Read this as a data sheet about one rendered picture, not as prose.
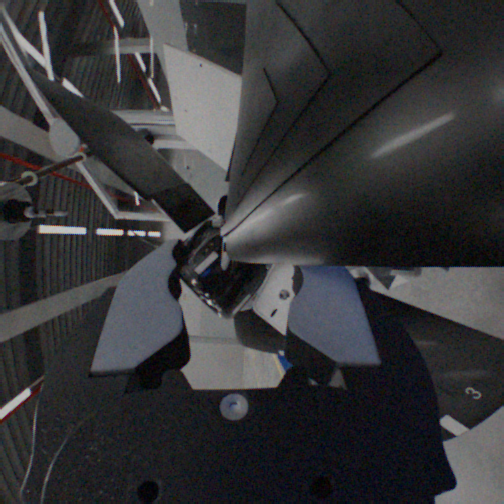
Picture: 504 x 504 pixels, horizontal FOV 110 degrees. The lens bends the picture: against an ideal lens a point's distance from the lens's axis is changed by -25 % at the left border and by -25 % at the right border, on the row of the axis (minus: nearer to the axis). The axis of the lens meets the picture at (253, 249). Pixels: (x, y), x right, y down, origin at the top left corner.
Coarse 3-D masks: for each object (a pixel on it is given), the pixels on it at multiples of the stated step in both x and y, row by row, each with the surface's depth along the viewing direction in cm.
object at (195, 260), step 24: (192, 240) 28; (216, 240) 27; (192, 264) 26; (216, 264) 26; (240, 264) 27; (264, 264) 30; (192, 288) 35; (216, 288) 26; (240, 288) 28; (216, 312) 33
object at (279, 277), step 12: (276, 264) 29; (276, 276) 29; (288, 276) 28; (264, 288) 30; (276, 288) 29; (288, 288) 28; (264, 300) 30; (276, 300) 29; (288, 300) 28; (264, 312) 30; (276, 312) 29; (276, 324) 29
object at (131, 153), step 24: (48, 96) 20; (72, 96) 26; (72, 120) 22; (96, 120) 28; (120, 120) 36; (96, 144) 24; (120, 144) 29; (144, 144) 35; (120, 168) 26; (144, 168) 31; (168, 168) 35; (144, 192) 28
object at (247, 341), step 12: (240, 312) 41; (252, 312) 41; (240, 324) 45; (252, 324) 44; (264, 324) 44; (240, 336) 50; (252, 336) 49; (264, 336) 47; (276, 336) 47; (252, 348) 57; (264, 348) 54; (276, 348) 52
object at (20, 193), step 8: (0, 184) 20; (8, 184) 21; (16, 184) 22; (0, 192) 20; (8, 192) 21; (16, 192) 22; (24, 192) 23; (0, 200) 20; (24, 200) 23; (0, 208) 20; (0, 216) 20; (0, 224) 20; (8, 224) 21; (16, 224) 23; (24, 224) 24; (0, 232) 20; (8, 232) 21; (16, 232) 23; (24, 232) 24
